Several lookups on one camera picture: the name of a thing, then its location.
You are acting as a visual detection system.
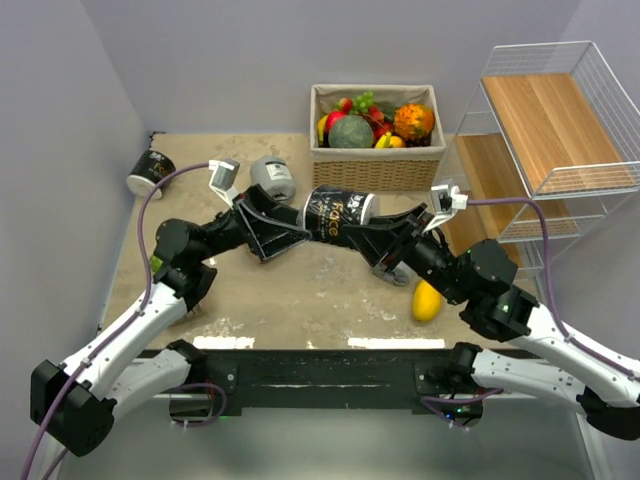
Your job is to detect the green grapes bunch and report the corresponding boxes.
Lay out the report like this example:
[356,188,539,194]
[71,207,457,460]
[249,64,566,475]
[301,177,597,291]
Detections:
[351,91,374,114]

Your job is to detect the white wire wooden shelf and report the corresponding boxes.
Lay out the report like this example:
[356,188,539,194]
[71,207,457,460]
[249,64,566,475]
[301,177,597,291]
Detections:
[435,41,639,280]

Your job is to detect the red apple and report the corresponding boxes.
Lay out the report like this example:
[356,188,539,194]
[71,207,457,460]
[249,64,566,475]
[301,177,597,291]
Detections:
[324,111,346,134]

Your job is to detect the green melon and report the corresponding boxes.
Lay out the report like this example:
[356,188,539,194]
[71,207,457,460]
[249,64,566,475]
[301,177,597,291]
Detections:
[328,115,374,149]

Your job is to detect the woven wicker fruit basket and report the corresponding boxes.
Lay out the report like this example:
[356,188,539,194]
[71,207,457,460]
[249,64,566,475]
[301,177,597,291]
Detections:
[309,84,446,191]

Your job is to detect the yellow mango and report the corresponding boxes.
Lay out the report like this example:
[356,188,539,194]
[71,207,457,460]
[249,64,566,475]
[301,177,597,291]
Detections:
[412,280,443,323]

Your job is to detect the orange pumpkin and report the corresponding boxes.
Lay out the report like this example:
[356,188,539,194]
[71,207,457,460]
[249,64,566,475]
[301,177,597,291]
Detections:
[393,103,435,141]

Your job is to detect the yellow banana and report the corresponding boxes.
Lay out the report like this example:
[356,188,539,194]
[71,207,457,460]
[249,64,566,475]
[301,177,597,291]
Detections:
[375,132,406,149]

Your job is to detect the black paper towel roll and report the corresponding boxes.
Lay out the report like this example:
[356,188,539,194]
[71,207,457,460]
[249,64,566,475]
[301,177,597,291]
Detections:
[125,149,176,198]
[296,186,380,248]

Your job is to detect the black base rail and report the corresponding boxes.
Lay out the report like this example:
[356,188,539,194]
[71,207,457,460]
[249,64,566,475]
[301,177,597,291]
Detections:
[134,347,551,419]

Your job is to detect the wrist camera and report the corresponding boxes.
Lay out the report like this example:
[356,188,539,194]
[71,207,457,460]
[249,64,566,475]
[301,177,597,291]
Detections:
[423,182,468,233]
[208,159,240,207]

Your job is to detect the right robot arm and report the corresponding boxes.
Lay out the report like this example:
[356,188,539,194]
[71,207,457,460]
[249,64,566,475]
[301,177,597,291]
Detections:
[343,194,639,440]

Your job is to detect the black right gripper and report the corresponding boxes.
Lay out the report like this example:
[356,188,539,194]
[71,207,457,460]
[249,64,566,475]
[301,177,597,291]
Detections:
[343,201,470,304]

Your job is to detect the grey paper towel roll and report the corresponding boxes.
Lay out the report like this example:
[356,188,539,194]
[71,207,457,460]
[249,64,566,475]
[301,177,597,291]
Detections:
[371,262,413,287]
[250,155,296,202]

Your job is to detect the green guava fruit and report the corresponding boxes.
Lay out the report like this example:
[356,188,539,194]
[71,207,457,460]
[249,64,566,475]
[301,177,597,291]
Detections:
[149,255,163,275]

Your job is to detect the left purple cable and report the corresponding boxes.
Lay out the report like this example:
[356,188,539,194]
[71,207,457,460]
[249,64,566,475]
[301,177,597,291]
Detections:
[19,162,211,480]

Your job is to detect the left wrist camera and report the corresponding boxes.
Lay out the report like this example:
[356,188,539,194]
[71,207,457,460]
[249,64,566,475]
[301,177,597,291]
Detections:
[208,159,240,207]

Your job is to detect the brown paper towel roll cartoon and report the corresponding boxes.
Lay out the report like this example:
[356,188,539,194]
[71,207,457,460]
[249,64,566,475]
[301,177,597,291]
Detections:
[171,301,203,327]

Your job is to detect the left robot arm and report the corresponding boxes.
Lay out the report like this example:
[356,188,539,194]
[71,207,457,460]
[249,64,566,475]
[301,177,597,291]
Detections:
[30,185,311,457]

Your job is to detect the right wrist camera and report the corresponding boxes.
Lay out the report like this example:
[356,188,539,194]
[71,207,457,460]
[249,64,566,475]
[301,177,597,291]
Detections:
[423,182,468,233]

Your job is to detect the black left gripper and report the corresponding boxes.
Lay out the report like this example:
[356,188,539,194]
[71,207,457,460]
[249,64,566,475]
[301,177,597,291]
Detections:
[194,184,315,263]

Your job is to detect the dark red grapes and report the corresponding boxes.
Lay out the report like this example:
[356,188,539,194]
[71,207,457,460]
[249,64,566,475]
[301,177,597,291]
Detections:
[406,135,431,148]

